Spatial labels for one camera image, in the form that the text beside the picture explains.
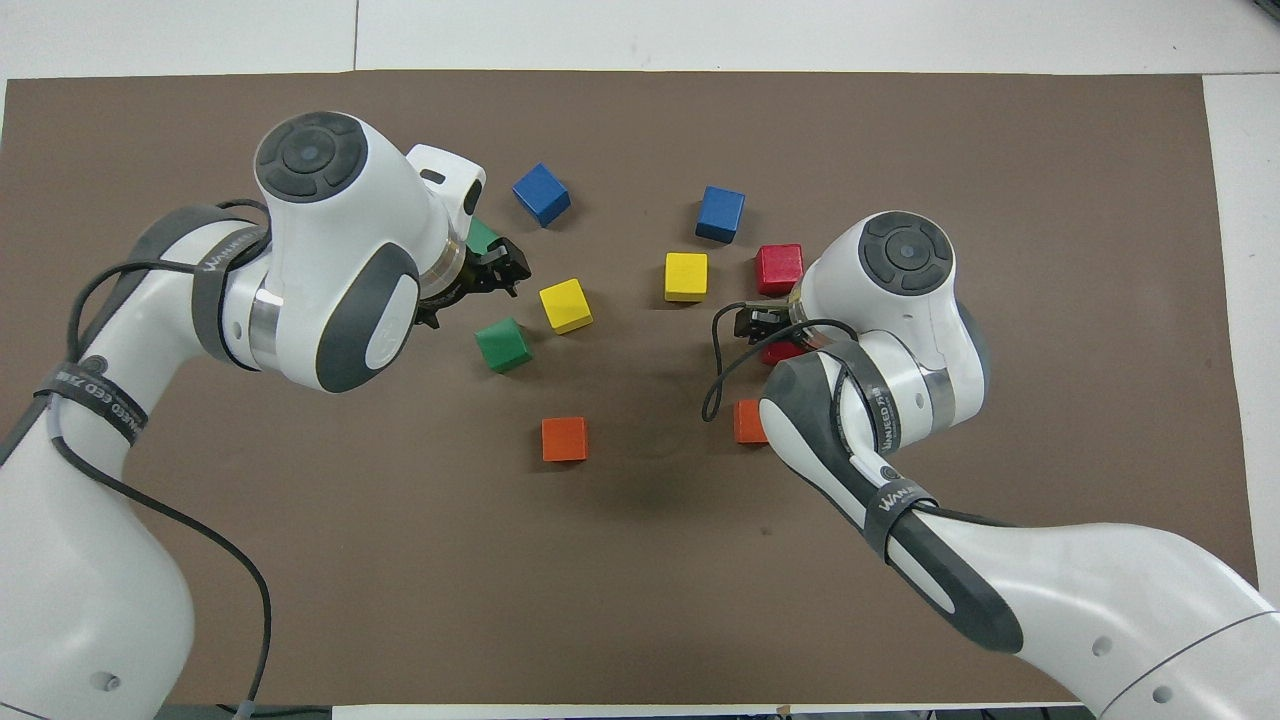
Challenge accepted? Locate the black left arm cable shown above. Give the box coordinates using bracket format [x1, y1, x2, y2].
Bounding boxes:
[50, 198, 273, 720]

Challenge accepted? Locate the yellow wooden cube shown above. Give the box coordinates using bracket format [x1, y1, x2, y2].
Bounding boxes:
[664, 252, 709, 303]
[538, 277, 594, 336]

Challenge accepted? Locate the brown table mat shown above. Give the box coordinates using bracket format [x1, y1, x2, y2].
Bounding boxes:
[0, 70, 1259, 706]

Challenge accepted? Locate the blue wooden cube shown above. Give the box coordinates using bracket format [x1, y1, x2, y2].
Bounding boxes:
[512, 162, 572, 229]
[695, 185, 747, 245]

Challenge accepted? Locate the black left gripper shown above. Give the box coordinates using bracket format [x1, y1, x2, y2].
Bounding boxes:
[415, 238, 531, 331]

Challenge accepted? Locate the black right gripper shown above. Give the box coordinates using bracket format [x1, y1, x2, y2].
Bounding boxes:
[735, 300, 806, 343]

